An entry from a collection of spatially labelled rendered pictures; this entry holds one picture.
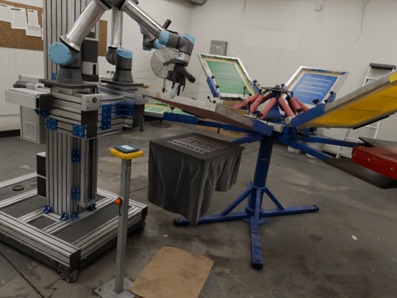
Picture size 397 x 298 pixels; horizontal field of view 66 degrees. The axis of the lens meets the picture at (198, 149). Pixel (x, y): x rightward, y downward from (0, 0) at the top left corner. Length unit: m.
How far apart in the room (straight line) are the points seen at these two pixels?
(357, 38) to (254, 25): 2.00
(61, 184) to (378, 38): 5.26
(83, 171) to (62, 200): 0.30
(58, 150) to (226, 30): 5.44
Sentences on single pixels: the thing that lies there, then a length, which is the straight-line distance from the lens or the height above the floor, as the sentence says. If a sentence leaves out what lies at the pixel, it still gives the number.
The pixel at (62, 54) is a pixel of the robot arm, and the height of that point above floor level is 1.42.
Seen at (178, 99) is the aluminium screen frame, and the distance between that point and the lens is 1.73.
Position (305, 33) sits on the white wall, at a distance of 6.43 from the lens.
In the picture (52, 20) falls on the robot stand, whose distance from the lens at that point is 2.34.
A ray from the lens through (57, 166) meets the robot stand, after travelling 2.47.
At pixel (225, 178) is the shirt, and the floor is 0.76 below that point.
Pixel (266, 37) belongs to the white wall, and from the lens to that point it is 6.72.
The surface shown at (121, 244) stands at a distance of 2.00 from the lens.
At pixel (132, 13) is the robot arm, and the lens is 1.94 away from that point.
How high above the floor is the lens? 1.49
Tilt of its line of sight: 16 degrees down
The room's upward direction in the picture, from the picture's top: 7 degrees clockwise
